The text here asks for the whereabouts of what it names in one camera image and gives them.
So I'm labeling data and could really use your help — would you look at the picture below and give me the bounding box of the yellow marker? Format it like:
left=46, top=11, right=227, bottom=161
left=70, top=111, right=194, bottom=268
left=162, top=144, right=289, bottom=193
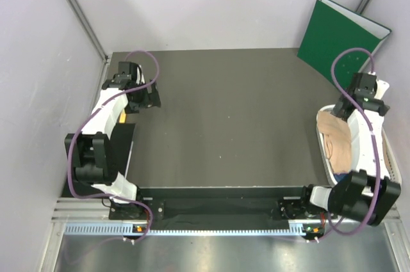
left=119, top=110, right=126, bottom=124

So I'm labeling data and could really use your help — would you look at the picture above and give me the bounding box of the beige t shirt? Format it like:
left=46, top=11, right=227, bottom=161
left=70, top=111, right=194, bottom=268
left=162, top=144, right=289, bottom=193
left=316, top=110, right=390, bottom=178

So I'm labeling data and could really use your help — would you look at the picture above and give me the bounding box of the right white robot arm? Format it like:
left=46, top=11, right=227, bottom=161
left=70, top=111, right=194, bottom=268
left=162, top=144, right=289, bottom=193
left=278, top=74, right=402, bottom=227

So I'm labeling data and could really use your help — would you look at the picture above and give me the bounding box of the white perforated laundry basket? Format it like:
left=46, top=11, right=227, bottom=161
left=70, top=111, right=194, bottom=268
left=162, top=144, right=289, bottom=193
left=316, top=105, right=402, bottom=186

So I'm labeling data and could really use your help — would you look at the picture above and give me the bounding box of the green ring binder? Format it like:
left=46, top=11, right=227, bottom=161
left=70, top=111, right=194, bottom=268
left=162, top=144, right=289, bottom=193
left=297, top=0, right=392, bottom=83

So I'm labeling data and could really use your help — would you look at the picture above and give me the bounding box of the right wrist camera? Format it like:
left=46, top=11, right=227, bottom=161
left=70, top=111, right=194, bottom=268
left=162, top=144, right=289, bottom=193
left=348, top=72, right=377, bottom=98

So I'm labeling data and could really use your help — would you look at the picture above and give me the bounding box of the blue pink t shirt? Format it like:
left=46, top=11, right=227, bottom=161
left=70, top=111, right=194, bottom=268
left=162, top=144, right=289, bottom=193
left=333, top=173, right=347, bottom=184

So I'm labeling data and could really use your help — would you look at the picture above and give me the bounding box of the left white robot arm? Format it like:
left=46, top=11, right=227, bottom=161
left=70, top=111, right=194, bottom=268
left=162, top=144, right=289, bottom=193
left=64, top=73, right=161, bottom=219

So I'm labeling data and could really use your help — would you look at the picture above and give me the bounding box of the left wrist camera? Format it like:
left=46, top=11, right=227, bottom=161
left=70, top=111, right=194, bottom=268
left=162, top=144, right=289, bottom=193
left=118, top=61, right=142, bottom=83

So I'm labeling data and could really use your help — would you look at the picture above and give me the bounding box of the slotted grey cable duct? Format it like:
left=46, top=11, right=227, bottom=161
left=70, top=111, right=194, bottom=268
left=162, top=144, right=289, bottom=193
left=63, top=222, right=324, bottom=237

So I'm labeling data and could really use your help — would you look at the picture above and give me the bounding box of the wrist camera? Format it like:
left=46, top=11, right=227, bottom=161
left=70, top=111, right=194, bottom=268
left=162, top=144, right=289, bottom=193
left=118, top=61, right=142, bottom=83
left=348, top=72, right=377, bottom=98

